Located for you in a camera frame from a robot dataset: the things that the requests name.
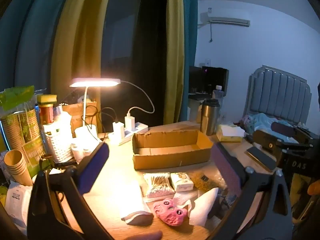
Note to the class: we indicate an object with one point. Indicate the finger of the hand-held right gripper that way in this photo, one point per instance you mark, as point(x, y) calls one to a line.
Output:
point(287, 128)
point(266, 141)

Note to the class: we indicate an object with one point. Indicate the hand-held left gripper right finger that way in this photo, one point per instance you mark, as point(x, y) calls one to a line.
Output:
point(225, 167)

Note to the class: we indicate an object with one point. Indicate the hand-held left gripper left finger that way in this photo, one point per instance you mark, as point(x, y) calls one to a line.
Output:
point(93, 170)

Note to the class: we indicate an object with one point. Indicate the brown scouring pad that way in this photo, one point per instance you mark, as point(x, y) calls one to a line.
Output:
point(203, 181)

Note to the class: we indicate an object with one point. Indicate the cartoon print tissue pack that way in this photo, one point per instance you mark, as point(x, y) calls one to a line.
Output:
point(182, 181)

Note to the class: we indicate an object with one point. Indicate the brown cardboard box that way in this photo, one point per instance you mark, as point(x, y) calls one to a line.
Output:
point(170, 152)

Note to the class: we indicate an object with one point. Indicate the grey white sock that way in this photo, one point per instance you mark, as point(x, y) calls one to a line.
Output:
point(137, 218)

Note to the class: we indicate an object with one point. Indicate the cotton swab pack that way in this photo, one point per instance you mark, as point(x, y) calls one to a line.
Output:
point(158, 185)

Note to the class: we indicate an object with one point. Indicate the smartphone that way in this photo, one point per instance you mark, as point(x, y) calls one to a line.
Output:
point(261, 158)

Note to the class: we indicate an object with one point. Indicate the pile of clothes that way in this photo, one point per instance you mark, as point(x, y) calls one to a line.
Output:
point(262, 123)

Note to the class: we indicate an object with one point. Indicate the yellow tissue box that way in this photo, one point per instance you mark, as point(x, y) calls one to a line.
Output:
point(230, 133)

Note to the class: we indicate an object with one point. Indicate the grey padded headboard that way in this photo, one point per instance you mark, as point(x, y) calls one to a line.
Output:
point(280, 92)

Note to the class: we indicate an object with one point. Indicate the white woven basket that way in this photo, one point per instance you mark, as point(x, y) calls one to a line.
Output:
point(60, 142)

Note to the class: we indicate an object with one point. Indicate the white paper tissue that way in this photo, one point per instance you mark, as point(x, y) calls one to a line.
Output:
point(203, 206)

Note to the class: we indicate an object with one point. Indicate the steel tumbler with black lid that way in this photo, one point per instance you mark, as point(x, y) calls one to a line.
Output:
point(209, 117)

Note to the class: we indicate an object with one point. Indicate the brown paper carton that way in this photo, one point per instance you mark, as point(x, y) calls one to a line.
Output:
point(75, 115)

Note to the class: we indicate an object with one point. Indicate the white power strip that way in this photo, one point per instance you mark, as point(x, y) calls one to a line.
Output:
point(138, 130)

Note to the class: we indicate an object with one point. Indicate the clear water bottle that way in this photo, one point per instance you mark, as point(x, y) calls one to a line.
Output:
point(218, 93)

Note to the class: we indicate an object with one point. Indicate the pink plush toy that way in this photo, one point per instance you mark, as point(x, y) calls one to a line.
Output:
point(170, 211)

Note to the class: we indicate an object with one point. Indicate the red jar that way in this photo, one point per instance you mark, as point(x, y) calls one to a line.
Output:
point(46, 113)

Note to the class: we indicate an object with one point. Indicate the stack of brown paper cups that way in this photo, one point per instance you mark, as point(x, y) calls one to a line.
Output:
point(17, 167)

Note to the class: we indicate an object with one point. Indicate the white plastic packet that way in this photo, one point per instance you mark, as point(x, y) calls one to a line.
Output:
point(18, 202)

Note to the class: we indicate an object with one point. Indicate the black monitor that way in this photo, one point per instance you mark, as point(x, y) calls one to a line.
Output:
point(212, 80)

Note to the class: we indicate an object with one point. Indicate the wrapped paper cup package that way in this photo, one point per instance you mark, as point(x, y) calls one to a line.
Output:
point(22, 127)

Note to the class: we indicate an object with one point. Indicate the yellow green sponge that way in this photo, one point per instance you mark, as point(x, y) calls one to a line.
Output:
point(47, 99)

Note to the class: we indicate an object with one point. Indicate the white desk lamp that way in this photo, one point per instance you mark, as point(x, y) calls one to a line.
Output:
point(95, 82)

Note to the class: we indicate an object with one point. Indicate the narrow yellow curtain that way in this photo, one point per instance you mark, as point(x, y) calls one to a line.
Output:
point(175, 55)

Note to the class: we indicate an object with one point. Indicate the white air conditioner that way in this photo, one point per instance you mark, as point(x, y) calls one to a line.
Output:
point(225, 21)

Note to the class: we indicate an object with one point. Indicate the narrow teal curtain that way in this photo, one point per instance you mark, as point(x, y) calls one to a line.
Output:
point(190, 42)

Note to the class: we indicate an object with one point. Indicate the wide yellow curtain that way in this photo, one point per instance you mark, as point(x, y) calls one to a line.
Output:
point(75, 42)

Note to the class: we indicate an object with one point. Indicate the dark glass window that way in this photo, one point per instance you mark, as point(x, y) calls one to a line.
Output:
point(135, 42)

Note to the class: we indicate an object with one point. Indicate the wide teal curtain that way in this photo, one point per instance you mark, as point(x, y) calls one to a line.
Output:
point(30, 35)

